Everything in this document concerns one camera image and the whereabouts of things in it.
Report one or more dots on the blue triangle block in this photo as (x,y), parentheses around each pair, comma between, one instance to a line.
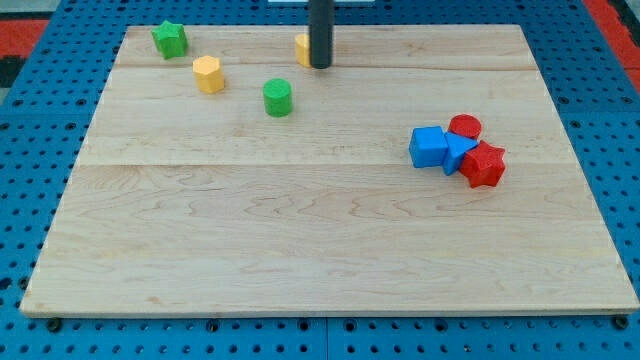
(458,146)

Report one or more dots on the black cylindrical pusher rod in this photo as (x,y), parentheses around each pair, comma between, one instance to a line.
(320,29)

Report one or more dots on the yellow hexagon block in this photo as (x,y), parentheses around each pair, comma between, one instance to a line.
(208,74)

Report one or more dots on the yellow block behind rod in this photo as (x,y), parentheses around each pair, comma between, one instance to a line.
(302,49)

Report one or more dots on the green cylinder block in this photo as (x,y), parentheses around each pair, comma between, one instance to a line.
(277,95)

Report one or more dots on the blue cube block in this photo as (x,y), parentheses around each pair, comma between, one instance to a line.
(427,147)

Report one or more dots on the light wooden board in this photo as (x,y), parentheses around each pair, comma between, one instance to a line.
(185,204)

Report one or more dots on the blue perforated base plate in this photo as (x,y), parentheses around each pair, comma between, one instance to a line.
(48,109)

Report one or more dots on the red star block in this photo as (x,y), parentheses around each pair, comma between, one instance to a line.
(484,165)

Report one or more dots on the green star block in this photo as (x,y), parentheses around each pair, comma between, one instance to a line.
(170,39)

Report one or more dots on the red cylinder block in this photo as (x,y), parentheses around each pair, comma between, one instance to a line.
(465,125)

